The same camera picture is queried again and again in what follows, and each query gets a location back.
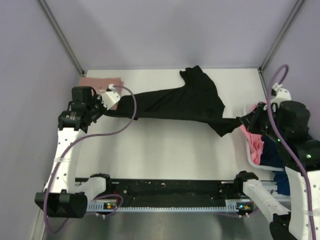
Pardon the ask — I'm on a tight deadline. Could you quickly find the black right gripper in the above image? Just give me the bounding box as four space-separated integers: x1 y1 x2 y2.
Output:
240 100 285 142

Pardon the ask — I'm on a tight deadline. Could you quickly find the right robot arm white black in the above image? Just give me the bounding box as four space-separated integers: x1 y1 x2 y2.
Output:
233 100 320 240

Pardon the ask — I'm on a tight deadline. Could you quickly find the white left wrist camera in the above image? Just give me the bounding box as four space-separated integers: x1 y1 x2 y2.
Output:
100 84 121 110

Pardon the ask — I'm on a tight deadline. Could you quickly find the aluminium corner post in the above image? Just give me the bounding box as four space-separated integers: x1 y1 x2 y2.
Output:
36 0 86 77
258 0 307 74

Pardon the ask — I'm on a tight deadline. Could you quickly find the black t shirt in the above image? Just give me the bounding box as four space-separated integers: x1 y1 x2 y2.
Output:
105 65 242 137

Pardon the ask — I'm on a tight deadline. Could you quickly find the pink crumpled t shirt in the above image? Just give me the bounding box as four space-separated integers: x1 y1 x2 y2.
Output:
239 103 266 166

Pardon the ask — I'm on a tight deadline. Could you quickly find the left aluminium corner post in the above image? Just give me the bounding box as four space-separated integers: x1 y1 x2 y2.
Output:
36 0 86 77

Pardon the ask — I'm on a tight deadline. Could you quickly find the white plastic laundry basket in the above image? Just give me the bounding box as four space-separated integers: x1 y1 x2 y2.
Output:
243 104 284 172

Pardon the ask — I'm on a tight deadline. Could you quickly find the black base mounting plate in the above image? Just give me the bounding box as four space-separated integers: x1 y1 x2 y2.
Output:
99 178 246 208

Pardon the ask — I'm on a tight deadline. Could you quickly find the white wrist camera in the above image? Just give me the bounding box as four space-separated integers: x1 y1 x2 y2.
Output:
270 83 292 106
100 84 121 110

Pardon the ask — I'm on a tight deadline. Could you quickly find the light blue cable duct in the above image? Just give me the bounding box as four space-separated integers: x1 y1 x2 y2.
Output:
86 201 252 212

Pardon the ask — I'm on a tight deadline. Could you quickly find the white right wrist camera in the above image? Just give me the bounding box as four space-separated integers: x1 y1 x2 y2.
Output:
270 83 292 106

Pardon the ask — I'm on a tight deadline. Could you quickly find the folded pink t shirt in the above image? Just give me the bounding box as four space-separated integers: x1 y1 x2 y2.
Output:
79 77 124 110

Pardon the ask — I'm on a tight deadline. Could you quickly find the right aluminium corner post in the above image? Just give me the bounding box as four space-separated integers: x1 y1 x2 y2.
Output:
258 0 307 74

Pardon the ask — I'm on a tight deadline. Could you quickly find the dark blue crumpled t shirt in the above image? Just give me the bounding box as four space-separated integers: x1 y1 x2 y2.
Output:
260 135 290 196

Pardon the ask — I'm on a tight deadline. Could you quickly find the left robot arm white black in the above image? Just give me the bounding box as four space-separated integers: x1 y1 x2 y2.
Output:
34 86 114 219

